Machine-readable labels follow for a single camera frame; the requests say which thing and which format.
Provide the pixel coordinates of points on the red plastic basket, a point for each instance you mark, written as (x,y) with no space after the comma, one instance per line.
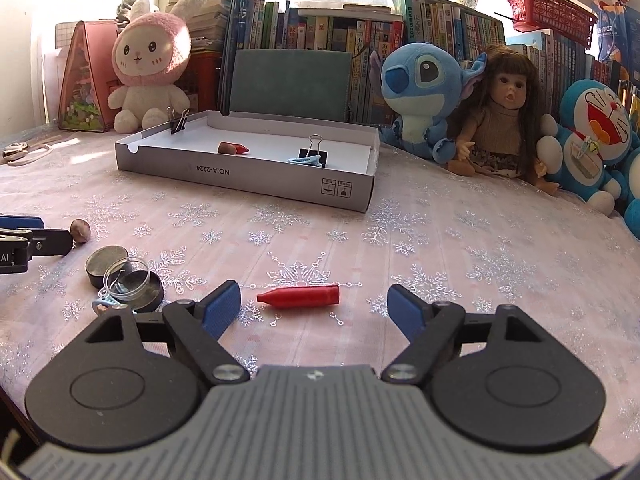
(550,10)

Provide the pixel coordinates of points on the white flat book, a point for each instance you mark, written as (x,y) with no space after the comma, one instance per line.
(345,8)

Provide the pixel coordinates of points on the brown nut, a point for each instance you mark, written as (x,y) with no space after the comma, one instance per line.
(227,147)
(80,230)

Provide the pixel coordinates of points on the brown-haired doll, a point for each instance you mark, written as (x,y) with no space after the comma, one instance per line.
(495,120)

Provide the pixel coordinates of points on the light blue clip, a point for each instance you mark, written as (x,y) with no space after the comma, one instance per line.
(102,305)
(300,160)

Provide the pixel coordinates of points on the pink snowflake tablecloth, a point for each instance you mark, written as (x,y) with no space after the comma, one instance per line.
(320,240)

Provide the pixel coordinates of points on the red plastic crate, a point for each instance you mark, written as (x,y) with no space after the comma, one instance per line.
(200,80)

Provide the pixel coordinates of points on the grey cloth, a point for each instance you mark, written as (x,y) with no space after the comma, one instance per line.
(135,7)

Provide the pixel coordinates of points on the green board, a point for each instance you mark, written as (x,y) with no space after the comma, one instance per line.
(285,85)

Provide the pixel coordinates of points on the blue bag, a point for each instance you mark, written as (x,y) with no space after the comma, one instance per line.
(610,35)

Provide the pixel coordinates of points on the pink bunny plush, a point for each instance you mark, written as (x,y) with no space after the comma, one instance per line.
(150,55)

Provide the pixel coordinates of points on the black binder clip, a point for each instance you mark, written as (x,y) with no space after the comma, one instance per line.
(312,156)
(177,124)

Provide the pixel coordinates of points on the row of upright books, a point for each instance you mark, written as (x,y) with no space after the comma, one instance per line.
(320,32)

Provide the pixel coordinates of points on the stack of flat books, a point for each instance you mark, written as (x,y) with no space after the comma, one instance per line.
(210,15)

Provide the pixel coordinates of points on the white grid panel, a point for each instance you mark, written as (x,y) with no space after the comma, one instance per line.
(64,37)

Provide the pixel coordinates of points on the blue cat plush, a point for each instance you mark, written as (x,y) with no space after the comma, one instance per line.
(585,150)

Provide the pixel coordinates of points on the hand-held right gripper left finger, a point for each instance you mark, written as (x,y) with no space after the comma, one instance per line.
(220,307)

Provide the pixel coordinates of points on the pink triangular house box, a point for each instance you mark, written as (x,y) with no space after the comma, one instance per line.
(85,60)

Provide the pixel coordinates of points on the red crayon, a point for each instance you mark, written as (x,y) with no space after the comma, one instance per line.
(305,296)
(241,148)

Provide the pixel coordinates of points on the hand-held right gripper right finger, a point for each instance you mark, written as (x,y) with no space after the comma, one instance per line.
(407,312)

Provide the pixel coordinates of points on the blue alien plush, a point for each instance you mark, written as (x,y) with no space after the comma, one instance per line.
(415,120)

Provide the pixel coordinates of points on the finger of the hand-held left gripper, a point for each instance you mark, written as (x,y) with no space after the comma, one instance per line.
(20,222)
(50,242)

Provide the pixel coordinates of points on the grey cardboard box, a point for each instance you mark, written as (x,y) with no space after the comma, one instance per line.
(270,150)

